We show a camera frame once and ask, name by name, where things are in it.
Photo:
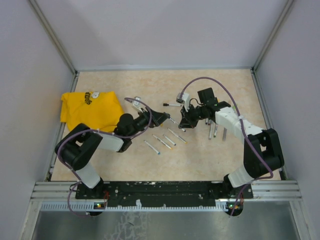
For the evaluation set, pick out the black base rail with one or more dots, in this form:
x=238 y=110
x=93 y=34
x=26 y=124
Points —
x=159 y=193

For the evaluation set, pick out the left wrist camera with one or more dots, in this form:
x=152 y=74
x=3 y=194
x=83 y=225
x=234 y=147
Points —
x=136 y=102

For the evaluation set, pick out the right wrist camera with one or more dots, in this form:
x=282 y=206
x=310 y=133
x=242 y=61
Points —
x=184 y=99

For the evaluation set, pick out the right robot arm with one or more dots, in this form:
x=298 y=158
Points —
x=262 y=152

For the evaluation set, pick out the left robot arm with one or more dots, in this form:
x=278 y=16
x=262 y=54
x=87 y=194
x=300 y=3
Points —
x=77 y=148

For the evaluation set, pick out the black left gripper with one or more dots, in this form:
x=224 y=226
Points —
x=157 y=118

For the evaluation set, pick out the dark blue capped marker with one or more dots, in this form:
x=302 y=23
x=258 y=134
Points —
x=172 y=120

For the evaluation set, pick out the yellow t-shirt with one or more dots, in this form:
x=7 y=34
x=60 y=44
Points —
x=97 y=110

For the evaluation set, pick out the corner aluminium post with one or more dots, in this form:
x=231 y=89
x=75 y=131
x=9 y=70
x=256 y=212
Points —
x=273 y=34
x=52 y=35

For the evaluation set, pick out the left corner aluminium post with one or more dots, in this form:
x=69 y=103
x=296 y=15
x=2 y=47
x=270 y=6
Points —
x=52 y=35

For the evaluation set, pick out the black eraser-cap white marker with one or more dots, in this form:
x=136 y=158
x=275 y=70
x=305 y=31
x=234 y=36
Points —
x=172 y=105

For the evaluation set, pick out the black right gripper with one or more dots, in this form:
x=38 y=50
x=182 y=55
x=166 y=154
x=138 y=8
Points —
x=187 y=121

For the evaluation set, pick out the purple grey marker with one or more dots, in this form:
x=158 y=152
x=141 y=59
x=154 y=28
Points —
x=224 y=134

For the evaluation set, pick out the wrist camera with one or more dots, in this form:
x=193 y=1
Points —
x=136 y=102
x=184 y=99

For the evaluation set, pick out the blue eraser-cap white marker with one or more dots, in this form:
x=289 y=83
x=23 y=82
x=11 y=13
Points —
x=171 y=141

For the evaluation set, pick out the right corner aluminium post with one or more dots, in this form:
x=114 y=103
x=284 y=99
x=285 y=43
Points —
x=273 y=34

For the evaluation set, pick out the dark green capped marker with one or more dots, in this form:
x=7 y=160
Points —
x=215 y=130

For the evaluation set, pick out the yellow capped clear pen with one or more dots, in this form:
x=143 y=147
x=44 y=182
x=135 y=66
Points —
x=176 y=135

